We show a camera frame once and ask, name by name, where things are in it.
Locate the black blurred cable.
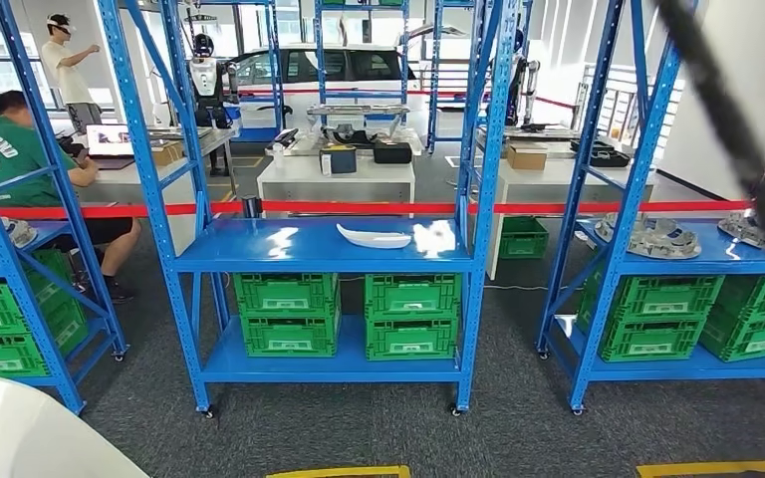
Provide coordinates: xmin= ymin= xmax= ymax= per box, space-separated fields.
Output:
xmin=651 ymin=0 xmax=765 ymax=306

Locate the blue yellow case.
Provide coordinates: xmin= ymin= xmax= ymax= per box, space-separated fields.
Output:
xmin=319 ymin=144 xmax=360 ymax=177

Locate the laptop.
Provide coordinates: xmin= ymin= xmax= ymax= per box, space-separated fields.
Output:
xmin=85 ymin=122 xmax=137 ymax=171

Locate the white curved plastic part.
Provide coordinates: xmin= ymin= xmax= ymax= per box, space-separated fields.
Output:
xmin=0 ymin=372 xmax=151 ymax=478
xmin=335 ymin=222 xmax=414 ymax=251

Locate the person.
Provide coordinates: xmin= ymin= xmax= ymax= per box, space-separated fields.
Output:
xmin=40 ymin=13 xmax=104 ymax=136
xmin=0 ymin=90 xmax=143 ymax=305

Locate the blue metal shelf rack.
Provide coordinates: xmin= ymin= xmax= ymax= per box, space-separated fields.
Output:
xmin=95 ymin=0 xmax=522 ymax=420
xmin=0 ymin=0 xmax=130 ymax=417
xmin=313 ymin=0 xmax=412 ymax=127
xmin=535 ymin=0 xmax=765 ymax=418
xmin=425 ymin=0 xmax=536 ymax=154
xmin=227 ymin=0 xmax=286 ymax=143

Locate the red barrier tape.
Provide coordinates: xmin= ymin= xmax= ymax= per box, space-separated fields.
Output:
xmin=233 ymin=87 xmax=585 ymax=113
xmin=0 ymin=198 xmax=765 ymax=221

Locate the white car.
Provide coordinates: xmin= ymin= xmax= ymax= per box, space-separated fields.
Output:
xmin=223 ymin=25 xmax=469 ymax=131

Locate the black case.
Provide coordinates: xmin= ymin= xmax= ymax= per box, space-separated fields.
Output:
xmin=373 ymin=139 xmax=414 ymax=165

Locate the black plastic tray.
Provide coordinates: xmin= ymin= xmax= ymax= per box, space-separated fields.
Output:
xmin=570 ymin=138 xmax=616 ymax=155
xmin=587 ymin=149 xmax=633 ymax=169

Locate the black white humanoid robot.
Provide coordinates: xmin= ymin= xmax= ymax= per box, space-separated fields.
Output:
xmin=504 ymin=29 xmax=542 ymax=127
xmin=187 ymin=33 xmax=242 ymax=177

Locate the white table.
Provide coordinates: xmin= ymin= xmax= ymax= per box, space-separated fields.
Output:
xmin=485 ymin=154 xmax=657 ymax=282
xmin=79 ymin=157 xmax=200 ymax=255
xmin=256 ymin=154 xmax=417 ymax=220

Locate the cardboard box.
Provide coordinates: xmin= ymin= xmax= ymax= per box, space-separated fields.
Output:
xmin=505 ymin=143 xmax=550 ymax=172
xmin=151 ymin=139 xmax=186 ymax=168

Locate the grey metal jig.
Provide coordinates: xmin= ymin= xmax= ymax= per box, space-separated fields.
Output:
xmin=306 ymin=103 xmax=412 ymax=137
xmin=504 ymin=122 xmax=579 ymax=141

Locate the white metal railing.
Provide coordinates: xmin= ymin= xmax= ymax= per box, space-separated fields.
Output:
xmin=580 ymin=62 xmax=662 ymax=151

